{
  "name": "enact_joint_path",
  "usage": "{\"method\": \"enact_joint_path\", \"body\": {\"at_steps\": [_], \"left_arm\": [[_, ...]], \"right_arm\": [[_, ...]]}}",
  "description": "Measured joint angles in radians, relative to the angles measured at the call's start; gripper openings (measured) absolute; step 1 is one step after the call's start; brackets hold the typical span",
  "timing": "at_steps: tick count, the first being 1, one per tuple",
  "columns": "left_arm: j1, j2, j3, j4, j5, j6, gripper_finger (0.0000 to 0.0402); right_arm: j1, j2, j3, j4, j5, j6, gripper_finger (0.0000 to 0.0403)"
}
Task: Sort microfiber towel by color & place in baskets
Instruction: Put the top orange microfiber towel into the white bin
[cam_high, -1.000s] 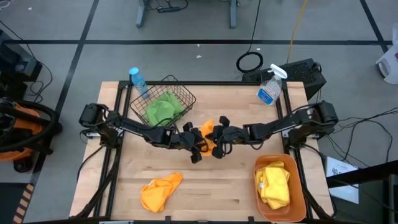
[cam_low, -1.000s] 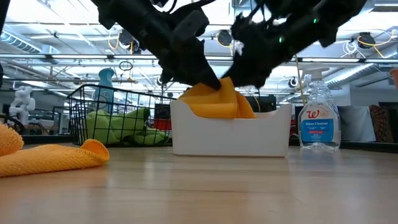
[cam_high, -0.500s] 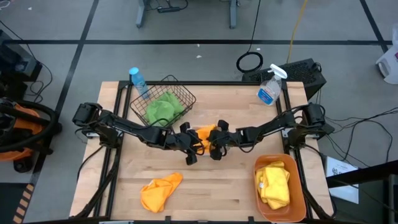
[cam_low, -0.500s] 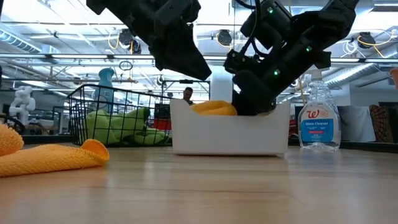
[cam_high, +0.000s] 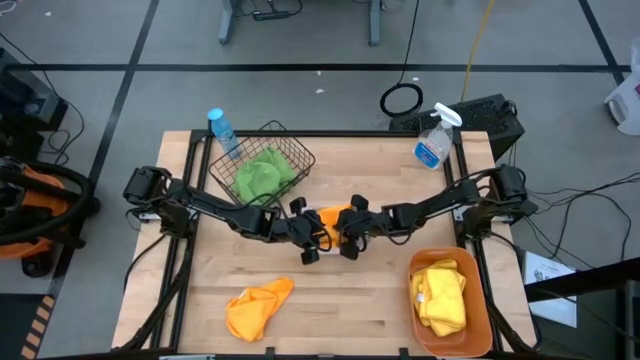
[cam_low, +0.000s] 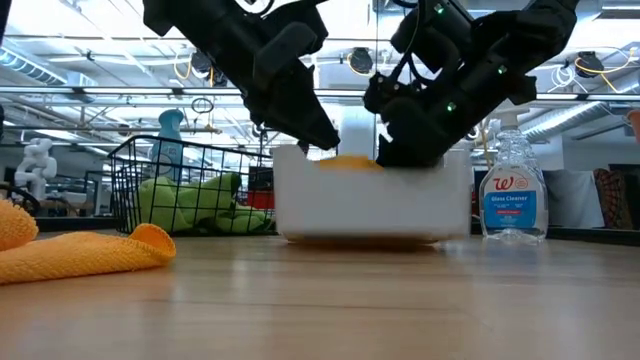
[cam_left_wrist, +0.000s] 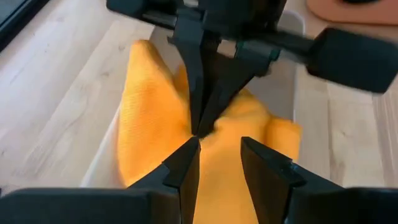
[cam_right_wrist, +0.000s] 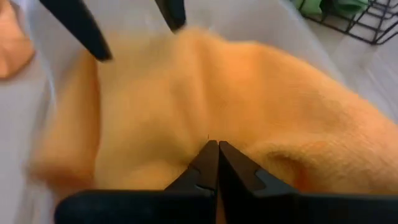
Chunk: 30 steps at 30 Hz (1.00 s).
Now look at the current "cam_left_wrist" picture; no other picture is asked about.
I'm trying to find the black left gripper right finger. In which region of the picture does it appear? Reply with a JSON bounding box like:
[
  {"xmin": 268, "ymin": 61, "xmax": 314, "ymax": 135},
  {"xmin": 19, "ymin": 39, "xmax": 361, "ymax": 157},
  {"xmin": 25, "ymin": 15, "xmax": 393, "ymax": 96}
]
[{"xmin": 241, "ymin": 136, "xmax": 343, "ymax": 224}]

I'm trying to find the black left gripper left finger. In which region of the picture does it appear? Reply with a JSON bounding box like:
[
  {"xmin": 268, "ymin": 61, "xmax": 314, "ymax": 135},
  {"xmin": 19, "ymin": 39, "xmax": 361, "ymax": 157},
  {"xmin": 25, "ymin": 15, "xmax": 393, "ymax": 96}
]
[{"xmin": 127, "ymin": 136, "xmax": 201, "ymax": 224}]

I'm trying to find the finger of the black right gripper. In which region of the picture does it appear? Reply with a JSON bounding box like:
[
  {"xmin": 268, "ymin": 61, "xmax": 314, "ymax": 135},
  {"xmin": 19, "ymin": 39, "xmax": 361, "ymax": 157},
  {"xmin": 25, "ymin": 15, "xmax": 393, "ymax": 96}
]
[
  {"xmin": 167, "ymin": 7, "xmax": 208, "ymax": 136},
  {"xmin": 196, "ymin": 40, "xmax": 280, "ymax": 139}
]

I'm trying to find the orange microfiber towel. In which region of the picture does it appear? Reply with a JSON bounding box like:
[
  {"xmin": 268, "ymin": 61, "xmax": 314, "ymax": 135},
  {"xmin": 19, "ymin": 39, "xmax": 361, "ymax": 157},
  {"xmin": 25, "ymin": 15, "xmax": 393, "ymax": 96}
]
[{"xmin": 116, "ymin": 39, "xmax": 304, "ymax": 224}]

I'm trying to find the orange plastic bin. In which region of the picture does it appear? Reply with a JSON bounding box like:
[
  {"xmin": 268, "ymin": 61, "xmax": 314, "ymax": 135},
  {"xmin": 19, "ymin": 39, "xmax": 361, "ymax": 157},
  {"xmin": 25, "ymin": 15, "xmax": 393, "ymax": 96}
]
[{"xmin": 305, "ymin": 0, "xmax": 398, "ymax": 26}]

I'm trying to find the white plastic bin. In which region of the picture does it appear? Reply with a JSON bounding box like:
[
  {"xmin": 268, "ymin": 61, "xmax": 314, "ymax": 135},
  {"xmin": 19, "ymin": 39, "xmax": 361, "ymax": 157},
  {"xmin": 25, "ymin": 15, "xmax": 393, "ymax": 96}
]
[{"xmin": 80, "ymin": 11, "xmax": 307, "ymax": 190}]

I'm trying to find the black metal table frame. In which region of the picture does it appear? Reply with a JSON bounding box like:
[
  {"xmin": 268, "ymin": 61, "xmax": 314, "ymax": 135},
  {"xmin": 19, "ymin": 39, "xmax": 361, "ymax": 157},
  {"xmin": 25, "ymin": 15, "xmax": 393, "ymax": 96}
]
[{"xmin": 0, "ymin": 0, "xmax": 50, "ymax": 52}]

